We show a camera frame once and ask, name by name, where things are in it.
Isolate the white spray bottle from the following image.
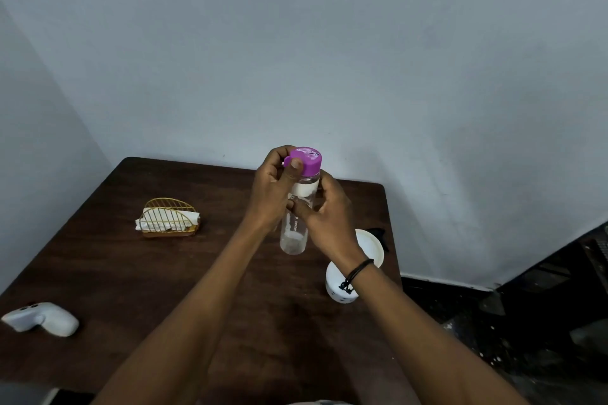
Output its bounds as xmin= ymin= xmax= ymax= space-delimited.
xmin=325 ymin=261 xmax=360 ymax=304

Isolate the black spray nozzle with tube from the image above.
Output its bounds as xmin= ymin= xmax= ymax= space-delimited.
xmin=365 ymin=227 xmax=390 ymax=252

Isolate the person's right hand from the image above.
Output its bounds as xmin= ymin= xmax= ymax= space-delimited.
xmin=286 ymin=170 xmax=367 ymax=273

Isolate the purple bottle cap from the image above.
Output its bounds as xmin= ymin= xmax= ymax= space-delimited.
xmin=283 ymin=147 xmax=323 ymax=178

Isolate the person's left forearm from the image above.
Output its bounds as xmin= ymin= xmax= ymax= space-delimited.
xmin=92 ymin=224 xmax=286 ymax=405

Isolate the black wristband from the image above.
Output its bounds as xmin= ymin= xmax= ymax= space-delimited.
xmin=338 ymin=258 xmax=375 ymax=296

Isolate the gold wire napkin holder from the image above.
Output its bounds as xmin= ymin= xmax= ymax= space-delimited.
xmin=141 ymin=197 xmax=200 ymax=238

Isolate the person's left hand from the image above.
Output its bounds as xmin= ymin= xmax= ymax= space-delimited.
xmin=244 ymin=145 xmax=305 ymax=232

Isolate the white plastic funnel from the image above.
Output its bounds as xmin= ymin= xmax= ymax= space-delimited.
xmin=355 ymin=228 xmax=384 ymax=270

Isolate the clear bottle with purple lid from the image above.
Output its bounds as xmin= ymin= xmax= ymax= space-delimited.
xmin=279 ymin=175 xmax=320 ymax=256

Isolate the dark wooden table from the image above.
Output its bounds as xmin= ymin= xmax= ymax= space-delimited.
xmin=0 ymin=156 xmax=405 ymax=405

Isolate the white handheld controller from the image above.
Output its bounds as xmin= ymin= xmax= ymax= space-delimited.
xmin=1 ymin=302 xmax=80 ymax=338

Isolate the person's right forearm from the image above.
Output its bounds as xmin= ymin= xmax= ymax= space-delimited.
xmin=339 ymin=262 xmax=531 ymax=405

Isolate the dark side table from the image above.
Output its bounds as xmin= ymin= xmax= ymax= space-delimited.
xmin=479 ymin=224 xmax=608 ymax=325

